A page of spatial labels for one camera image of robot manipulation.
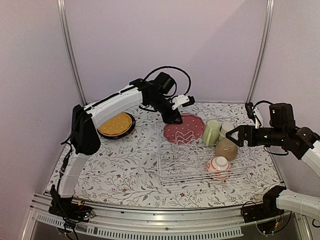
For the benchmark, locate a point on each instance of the floral tablecloth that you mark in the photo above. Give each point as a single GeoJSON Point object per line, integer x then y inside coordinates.
{"type": "Point", "coordinates": [124, 172]}

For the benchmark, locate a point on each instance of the white brown cup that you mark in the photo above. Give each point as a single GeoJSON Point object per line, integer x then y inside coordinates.
{"type": "Point", "coordinates": [224, 128]}

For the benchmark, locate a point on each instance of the left aluminium frame post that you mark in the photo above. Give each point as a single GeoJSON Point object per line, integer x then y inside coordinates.
{"type": "Point", "coordinates": [70, 51]}

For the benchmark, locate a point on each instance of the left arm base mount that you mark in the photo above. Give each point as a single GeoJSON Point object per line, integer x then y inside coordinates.
{"type": "Point", "coordinates": [75, 212]}

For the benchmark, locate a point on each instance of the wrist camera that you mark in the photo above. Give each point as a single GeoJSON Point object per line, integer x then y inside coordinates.
{"type": "Point", "coordinates": [255, 113]}
{"type": "Point", "coordinates": [182, 100]}

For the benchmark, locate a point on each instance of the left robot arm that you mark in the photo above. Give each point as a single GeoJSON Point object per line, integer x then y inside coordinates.
{"type": "Point", "coordinates": [84, 140]}

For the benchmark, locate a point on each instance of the red patterned white bowl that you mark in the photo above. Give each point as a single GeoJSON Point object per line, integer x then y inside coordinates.
{"type": "Point", "coordinates": [218, 168]}

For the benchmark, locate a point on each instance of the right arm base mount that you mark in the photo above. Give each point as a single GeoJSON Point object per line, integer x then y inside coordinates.
{"type": "Point", "coordinates": [252, 212]}

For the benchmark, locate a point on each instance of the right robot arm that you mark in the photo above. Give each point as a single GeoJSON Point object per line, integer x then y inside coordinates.
{"type": "Point", "coordinates": [302, 142]}

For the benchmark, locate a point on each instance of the white wire dish rack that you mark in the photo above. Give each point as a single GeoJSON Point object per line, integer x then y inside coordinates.
{"type": "Point", "coordinates": [186, 159]}

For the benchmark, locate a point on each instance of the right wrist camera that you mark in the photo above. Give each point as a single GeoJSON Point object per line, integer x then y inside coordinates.
{"type": "Point", "coordinates": [255, 113]}

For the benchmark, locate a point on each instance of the maroon polka dot plate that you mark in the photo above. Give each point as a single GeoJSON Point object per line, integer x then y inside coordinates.
{"type": "Point", "coordinates": [191, 129]}

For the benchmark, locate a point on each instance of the light green mug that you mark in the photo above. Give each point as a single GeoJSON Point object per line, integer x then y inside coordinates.
{"type": "Point", "coordinates": [211, 133]}

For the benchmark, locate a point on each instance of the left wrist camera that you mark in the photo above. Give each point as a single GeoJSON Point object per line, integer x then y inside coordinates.
{"type": "Point", "coordinates": [182, 100]}

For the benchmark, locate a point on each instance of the black rimmed white plate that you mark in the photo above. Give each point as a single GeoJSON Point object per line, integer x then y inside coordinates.
{"type": "Point", "coordinates": [125, 133]}

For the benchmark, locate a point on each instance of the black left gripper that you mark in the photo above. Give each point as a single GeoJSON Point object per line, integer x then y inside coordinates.
{"type": "Point", "coordinates": [171, 119]}

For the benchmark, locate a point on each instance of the yellow polka dot plate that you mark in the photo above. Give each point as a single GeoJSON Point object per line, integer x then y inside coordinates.
{"type": "Point", "coordinates": [116, 125]}

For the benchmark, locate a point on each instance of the aluminium front rail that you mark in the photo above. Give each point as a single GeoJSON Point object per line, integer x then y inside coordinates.
{"type": "Point", "coordinates": [118, 222]}

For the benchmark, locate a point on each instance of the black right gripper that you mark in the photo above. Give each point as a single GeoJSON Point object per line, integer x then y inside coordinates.
{"type": "Point", "coordinates": [243, 130]}

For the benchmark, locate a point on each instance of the beige ceramic bowl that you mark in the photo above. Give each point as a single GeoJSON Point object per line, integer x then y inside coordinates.
{"type": "Point", "coordinates": [226, 148]}

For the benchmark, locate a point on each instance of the aluminium frame post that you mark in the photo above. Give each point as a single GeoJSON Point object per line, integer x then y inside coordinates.
{"type": "Point", "coordinates": [70, 51]}
{"type": "Point", "coordinates": [262, 49]}

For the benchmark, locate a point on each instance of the right aluminium frame post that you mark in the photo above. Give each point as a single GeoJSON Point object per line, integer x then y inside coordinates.
{"type": "Point", "coordinates": [262, 49]}

